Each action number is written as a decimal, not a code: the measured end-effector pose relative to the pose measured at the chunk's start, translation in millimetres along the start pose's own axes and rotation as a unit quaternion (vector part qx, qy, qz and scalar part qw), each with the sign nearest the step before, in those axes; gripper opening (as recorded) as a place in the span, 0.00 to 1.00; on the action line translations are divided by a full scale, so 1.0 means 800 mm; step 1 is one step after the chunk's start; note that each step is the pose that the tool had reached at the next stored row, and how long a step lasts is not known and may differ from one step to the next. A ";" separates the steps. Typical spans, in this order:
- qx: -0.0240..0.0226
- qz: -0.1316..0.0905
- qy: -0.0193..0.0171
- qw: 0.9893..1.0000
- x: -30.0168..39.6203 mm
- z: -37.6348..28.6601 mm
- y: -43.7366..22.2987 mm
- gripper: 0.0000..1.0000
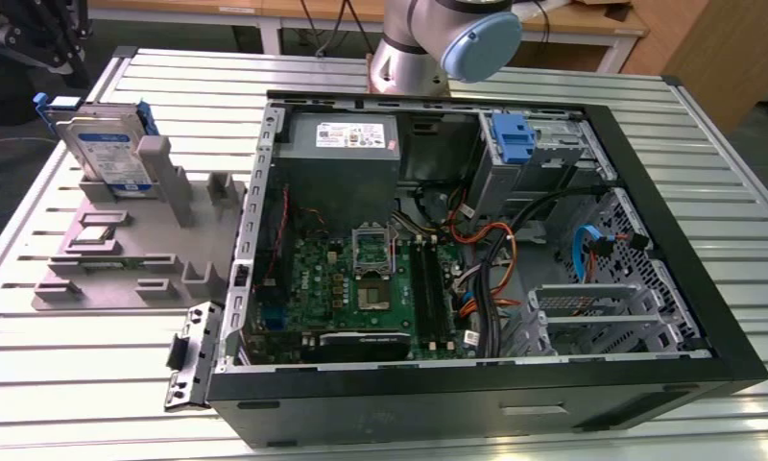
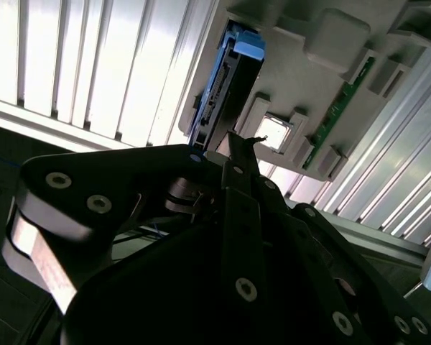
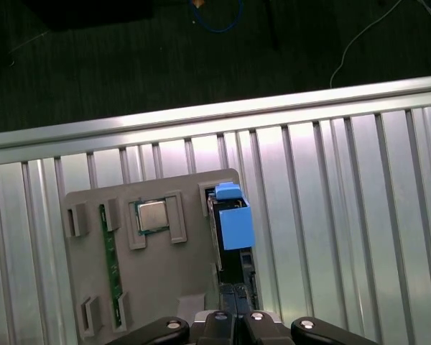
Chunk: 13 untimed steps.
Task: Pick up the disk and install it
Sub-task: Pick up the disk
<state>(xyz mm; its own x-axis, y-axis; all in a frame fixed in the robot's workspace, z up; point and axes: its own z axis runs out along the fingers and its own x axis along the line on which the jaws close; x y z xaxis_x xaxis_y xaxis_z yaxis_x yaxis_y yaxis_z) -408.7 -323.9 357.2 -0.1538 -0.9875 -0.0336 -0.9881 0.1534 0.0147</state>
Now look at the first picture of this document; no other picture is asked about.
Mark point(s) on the hard disk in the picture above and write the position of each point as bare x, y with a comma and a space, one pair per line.
105, 153

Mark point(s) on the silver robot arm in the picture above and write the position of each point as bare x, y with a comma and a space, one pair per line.
409, 72

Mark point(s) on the metal disk bay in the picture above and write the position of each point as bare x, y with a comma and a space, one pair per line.
583, 319

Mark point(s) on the silver CPU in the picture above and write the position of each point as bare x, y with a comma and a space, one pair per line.
94, 234

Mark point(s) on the grey parts rack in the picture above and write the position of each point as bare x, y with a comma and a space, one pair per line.
146, 240

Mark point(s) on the green RAM stick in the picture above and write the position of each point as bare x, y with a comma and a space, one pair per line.
102, 264

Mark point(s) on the grey power supply unit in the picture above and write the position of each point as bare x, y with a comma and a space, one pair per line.
338, 192

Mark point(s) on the blue expansion slot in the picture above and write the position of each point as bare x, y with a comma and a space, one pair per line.
273, 319

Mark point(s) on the green motherboard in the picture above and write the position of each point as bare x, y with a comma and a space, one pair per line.
322, 307

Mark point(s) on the CPU socket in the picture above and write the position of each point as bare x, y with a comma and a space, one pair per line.
377, 295

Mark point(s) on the blue plastic drive latch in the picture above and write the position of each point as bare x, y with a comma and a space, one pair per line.
512, 139

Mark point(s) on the metal optical drive cage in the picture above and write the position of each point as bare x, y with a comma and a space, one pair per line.
496, 187

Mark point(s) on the black RAM slot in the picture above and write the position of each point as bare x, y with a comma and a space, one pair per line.
425, 292
440, 292

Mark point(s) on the black graphics card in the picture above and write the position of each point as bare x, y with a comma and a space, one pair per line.
358, 346

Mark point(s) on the black PC case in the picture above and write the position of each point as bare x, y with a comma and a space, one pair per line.
422, 398

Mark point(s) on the wooden cabinet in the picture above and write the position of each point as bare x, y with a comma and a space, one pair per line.
729, 57

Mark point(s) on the metal card retention bracket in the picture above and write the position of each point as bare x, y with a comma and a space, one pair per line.
198, 355

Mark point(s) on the wooden desk white frame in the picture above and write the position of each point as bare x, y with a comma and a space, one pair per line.
588, 26

